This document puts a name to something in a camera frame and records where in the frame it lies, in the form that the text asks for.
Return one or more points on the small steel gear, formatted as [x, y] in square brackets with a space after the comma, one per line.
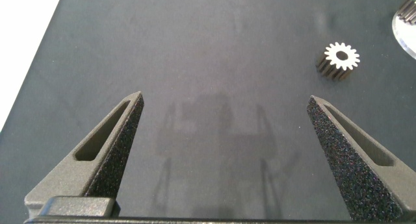
[350, 57]

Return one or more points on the large steel gear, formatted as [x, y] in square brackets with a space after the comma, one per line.
[410, 10]

